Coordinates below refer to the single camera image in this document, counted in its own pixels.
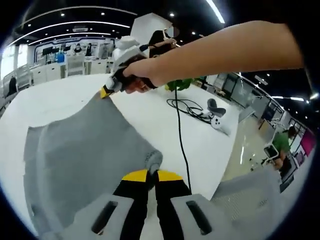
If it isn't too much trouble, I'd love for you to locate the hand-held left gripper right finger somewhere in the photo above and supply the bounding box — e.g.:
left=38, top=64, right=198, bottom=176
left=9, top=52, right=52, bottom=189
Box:
left=154, top=169, right=244, bottom=240

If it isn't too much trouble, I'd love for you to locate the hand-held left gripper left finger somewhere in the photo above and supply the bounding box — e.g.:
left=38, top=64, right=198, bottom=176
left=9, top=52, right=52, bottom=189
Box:
left=49, top=168, right=152, bottom=240

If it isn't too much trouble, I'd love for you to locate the grey towel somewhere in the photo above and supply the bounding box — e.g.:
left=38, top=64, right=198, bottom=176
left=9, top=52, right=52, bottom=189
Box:
left=22, top=96, right=164, bottom=236

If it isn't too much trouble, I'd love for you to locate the person's right hand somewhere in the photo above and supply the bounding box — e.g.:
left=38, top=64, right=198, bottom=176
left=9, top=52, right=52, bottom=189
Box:
left=122, top=56, right=174, bottom=95

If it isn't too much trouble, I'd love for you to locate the white pillar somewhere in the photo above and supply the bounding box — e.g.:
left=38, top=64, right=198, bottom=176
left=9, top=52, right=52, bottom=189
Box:
left=130, top=13, right=174, bottom=48

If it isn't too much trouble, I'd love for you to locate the white mesh office chair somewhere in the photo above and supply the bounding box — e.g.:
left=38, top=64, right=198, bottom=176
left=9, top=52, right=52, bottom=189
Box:
left=66, top=53, right=86, bottom=76

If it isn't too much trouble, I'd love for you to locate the green potted plant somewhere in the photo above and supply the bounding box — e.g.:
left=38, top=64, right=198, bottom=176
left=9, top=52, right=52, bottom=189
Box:
left=163, top=77, right=199, bottom=93

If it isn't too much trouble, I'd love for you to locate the row of white cabinets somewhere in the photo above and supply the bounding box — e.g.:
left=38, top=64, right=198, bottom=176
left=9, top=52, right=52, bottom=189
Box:
left=30, top=60, right=114, bottom=83

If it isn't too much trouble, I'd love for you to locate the white table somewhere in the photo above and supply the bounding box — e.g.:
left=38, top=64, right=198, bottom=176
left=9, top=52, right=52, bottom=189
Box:
left=0, top=72, right=245, bottom=240

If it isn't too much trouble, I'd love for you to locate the grey mesh chair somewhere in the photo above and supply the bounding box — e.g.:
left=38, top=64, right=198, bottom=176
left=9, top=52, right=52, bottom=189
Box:
left=209, top=166, right=285, bottom=227

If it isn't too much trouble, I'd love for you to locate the white handheld controller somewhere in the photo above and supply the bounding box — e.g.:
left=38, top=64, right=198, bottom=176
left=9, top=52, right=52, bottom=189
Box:
left=211, top=116, right=225, bottom=131

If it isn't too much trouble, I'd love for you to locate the dark bulky object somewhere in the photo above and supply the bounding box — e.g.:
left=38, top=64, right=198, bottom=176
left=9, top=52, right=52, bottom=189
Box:
left=6, top=75, right=19, bottom=98

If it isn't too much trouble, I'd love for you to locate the grey curved device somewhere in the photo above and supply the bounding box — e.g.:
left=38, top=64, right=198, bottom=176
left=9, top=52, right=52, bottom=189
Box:
left=206, top=98, right=227, bottom=117

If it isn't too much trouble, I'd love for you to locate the pink screen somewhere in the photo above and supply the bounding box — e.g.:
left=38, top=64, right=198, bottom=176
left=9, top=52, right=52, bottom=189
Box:
left=299, top=130, right=317, bottom=156

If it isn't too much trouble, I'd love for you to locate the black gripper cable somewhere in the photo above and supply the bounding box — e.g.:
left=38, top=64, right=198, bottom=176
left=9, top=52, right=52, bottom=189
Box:
left=173, top=86, right=193, bottom=195

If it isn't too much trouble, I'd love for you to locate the white metal frame cart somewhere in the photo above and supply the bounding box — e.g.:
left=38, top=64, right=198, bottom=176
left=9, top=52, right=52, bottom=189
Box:
left=14, top=64, right=34, bottom=89

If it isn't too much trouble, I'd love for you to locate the white frame chair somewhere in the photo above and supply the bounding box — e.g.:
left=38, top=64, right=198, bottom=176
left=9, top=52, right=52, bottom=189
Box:
left=263, top=129, right=280, bottom=161

